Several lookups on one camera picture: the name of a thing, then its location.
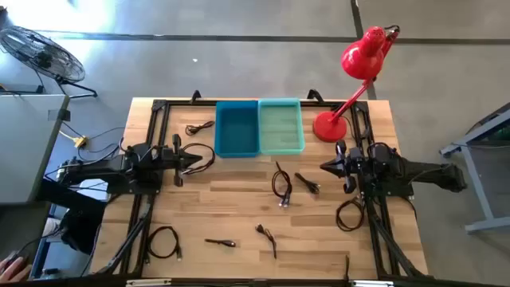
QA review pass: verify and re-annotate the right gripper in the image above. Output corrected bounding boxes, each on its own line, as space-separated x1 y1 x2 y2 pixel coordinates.
320 139 364 195

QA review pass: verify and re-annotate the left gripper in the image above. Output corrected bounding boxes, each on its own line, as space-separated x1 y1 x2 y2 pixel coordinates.
159 134 203 188

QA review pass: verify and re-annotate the black looped USB cable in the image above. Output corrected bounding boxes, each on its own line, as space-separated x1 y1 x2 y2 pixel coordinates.
335 198 366 233
146 226 183 262
179 142 217 176
271 160 293 208

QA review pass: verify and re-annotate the blue plastic bin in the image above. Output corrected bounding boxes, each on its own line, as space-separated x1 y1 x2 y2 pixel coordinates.
214 99 262 159

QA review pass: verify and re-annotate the teal plastic bin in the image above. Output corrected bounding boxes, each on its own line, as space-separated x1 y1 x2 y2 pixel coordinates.
257 97 307 156

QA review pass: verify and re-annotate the white paper sheet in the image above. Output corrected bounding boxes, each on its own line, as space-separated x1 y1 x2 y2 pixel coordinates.
77 179 109 201

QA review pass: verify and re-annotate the red desk lamp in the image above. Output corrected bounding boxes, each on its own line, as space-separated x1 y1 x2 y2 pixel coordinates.
312 25 401 144

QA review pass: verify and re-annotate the grey side table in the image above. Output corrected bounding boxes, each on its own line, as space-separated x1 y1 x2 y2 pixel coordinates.
0 94 71 205

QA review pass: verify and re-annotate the black floor fan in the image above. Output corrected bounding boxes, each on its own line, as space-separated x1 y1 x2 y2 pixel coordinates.
0 26 99 99

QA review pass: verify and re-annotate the person's hand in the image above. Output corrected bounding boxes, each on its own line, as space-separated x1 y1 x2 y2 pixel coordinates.
0 254 33 284

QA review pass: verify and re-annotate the black aluminium table frame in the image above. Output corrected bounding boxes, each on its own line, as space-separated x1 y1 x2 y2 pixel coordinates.
97 89 430 280

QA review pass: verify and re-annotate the silver metal bracket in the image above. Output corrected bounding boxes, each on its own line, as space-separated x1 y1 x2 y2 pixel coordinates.
350 280 395 287
126 278 172 287

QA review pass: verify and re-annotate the grey metal table frame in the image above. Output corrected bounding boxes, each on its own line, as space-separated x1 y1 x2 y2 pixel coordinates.
439 102 510 234

